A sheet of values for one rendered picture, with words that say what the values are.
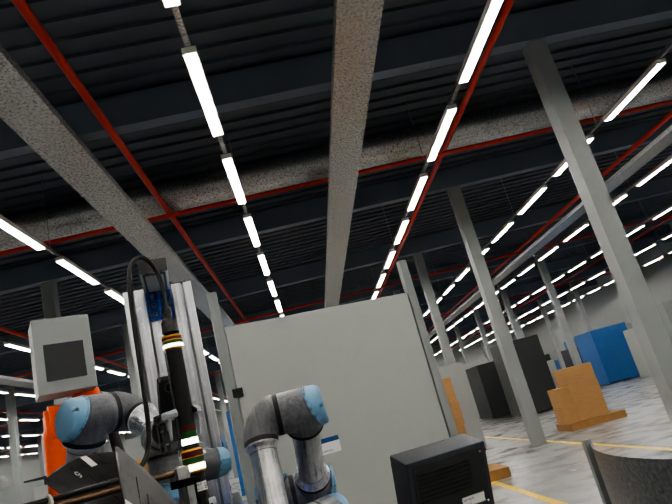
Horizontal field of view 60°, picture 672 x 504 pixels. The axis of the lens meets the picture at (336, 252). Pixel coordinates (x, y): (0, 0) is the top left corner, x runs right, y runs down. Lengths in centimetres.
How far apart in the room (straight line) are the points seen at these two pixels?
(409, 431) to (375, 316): 66
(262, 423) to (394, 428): 174
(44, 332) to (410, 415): 319
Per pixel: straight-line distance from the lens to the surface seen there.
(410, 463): 173
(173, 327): 131
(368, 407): 329
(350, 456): 324
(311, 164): 985
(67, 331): 537
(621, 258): 775
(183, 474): 126
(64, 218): 1033
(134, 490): 96
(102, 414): 182
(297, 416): 169
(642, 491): 283
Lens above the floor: 139
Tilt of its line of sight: 16 degrees up
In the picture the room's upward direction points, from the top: 15 degrees counter-clockwise
